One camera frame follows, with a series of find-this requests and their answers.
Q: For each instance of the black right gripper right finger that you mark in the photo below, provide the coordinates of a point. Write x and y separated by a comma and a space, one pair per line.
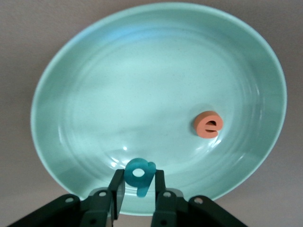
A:
170, 210

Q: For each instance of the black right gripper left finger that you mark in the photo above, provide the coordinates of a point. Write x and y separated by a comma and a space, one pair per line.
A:
94, 208

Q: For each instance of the teal foam letter g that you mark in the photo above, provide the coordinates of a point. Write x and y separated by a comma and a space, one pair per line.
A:
131, 179

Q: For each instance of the orange foam letter e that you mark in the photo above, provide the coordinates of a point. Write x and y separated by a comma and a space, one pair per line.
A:
201, 125

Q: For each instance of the mint green plate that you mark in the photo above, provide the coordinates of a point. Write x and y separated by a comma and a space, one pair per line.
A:
142, 82

